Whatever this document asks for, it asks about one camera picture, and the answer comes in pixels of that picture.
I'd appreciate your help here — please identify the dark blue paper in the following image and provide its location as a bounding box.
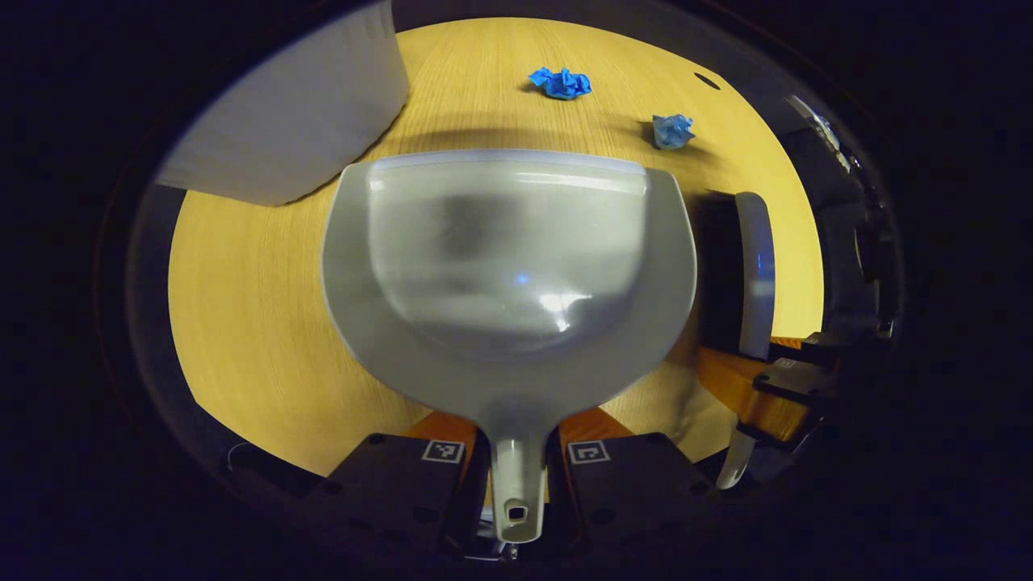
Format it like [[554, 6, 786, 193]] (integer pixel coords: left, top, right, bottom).
[[529, 67, 592, 101]]

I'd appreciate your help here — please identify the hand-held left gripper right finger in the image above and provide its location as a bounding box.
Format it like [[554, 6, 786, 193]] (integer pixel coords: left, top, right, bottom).
[[547, 408, 727, 559]]

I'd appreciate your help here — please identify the small grey broom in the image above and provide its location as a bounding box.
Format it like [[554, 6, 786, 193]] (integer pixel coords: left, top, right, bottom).
[[696, 191, 777, 491]]

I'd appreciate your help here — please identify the grey garbage bin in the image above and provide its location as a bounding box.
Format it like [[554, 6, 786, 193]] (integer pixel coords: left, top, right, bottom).
[[156, 0, 411, 207]]

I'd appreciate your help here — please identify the light blue paper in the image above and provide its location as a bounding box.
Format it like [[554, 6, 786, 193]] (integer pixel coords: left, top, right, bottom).
[[651, 114, 696, 152]]

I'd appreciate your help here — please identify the grey dustpan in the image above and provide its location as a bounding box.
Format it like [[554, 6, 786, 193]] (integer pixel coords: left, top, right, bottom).
[[321, 149, 699, 544]]

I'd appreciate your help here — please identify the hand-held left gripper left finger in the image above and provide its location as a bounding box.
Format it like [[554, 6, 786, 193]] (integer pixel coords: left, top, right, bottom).
[[303, 410, 493, 562]]

